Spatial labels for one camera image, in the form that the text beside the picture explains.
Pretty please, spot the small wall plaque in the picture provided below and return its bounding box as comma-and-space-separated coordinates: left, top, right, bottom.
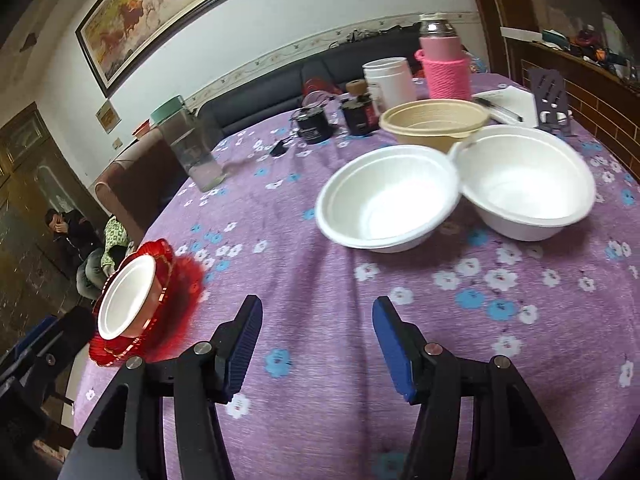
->
95, 99, 122, 134

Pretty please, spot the small white ceramic bowl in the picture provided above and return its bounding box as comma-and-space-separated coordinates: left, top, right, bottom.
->
96, 254, 168, 343

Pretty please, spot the purple floral tablecloth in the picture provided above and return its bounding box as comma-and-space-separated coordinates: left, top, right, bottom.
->
72, 72, 640, 480

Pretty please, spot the black leather sofa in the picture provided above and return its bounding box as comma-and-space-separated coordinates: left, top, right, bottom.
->
197, 24, 426, 136

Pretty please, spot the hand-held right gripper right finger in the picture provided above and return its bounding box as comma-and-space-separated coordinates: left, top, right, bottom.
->
371, 295, 591, 480

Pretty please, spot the pink thermos knitted sleeve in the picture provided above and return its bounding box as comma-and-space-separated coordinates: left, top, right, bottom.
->
414, 12, 473, 101

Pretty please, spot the red bag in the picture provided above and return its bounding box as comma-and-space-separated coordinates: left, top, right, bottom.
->
301, 77, 346, 106

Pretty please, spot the wooden cabinet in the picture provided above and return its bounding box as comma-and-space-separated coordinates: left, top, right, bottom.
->
500, 25, 640, 181

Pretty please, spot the white foam bowl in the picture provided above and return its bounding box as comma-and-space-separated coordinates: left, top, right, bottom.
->
447, 125, 597, 242
315, 145, 462, 253

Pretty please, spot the framed wall painting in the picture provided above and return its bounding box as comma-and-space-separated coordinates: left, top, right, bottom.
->
75, 0, 292, 99

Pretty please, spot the brown armchair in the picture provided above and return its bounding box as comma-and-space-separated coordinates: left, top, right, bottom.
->
94, 130, 193, 246

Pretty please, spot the wooden glass door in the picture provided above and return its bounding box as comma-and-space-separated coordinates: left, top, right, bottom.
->
0, 101, 101, 356

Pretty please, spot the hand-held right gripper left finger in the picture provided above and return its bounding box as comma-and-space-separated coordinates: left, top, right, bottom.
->
60, 294, 264, 480

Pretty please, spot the white plastic jar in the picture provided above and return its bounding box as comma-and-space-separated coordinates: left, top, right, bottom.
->
362, 57, 418, 113

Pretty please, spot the black cylindrical motor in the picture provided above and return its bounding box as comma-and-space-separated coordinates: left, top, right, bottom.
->
292, 102, 335, 146

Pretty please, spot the dark clothes pile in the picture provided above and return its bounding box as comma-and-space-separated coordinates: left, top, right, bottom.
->
327, 24, 416, 50

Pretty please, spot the red plate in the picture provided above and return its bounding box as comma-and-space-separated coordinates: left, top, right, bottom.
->
89, 239, 176, 366

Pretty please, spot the clear water bottle green lid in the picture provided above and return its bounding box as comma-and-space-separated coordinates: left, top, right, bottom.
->
152, 95, 226, 193

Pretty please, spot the colourful clutter pile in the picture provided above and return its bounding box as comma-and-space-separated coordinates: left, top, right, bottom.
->
540, 24, 640, 83

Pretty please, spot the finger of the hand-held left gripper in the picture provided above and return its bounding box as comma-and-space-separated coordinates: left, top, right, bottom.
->
47, 304, 103, 376
0, 312, 63, 378

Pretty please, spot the green patterned cloth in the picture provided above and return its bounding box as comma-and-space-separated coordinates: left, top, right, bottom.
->
101, 215, 135, 273

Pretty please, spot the beige plastic bowl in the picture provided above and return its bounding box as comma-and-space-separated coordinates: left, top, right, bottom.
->
378, 100, 491, 153

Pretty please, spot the dark jar brown cap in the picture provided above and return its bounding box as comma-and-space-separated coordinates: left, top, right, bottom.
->
340, 80, 378, 137

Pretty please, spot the grey cloth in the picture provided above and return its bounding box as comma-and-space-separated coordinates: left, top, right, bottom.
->
76, 249, 108, 303

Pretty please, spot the white paper sheet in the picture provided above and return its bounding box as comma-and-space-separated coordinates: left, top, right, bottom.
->
500, 25, 543, 42

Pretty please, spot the black pen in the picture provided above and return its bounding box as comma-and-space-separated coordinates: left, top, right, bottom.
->
472, 96, 524, 123

